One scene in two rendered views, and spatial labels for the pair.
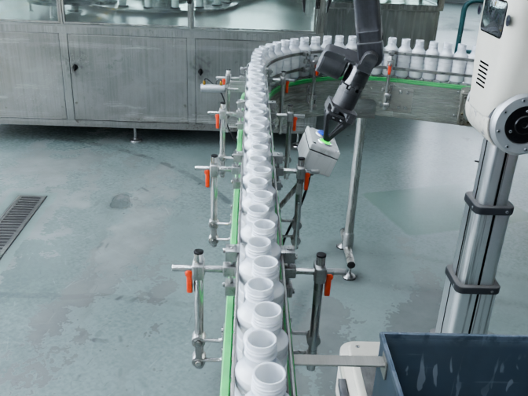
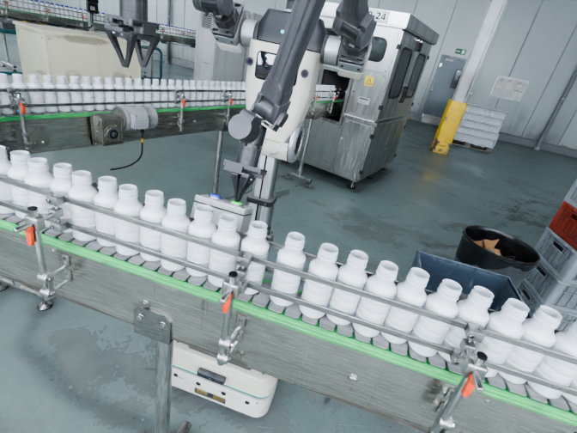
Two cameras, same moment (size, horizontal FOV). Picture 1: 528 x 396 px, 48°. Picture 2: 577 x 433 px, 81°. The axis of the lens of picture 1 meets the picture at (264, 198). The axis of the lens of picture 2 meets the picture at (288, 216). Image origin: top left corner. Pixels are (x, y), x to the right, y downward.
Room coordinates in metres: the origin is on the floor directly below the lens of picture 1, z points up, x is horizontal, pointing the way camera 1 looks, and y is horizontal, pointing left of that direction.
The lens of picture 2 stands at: (1.14, 0.61, 1.50)
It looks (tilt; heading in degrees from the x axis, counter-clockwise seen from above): 26 degrees down; 282
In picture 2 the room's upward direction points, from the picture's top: 12 degrees clockwise
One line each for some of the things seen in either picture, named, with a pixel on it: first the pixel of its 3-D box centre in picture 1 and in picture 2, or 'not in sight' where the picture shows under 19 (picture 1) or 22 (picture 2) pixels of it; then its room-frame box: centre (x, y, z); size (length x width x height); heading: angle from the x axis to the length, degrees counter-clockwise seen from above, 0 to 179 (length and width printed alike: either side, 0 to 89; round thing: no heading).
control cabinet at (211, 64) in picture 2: not in sight; (219, 63); (4.31, -5.61, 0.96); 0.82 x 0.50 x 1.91; 74
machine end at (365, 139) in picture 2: not in sight; (355, 99); (1.61, -4.48, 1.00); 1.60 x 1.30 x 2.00; 74
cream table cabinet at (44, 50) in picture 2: not in sight; (86, 87); (4.67, -2.91, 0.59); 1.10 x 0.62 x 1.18; 74
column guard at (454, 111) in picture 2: not in sight; (447, 127); (-0.21, -7.64, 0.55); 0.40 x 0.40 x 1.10; 2
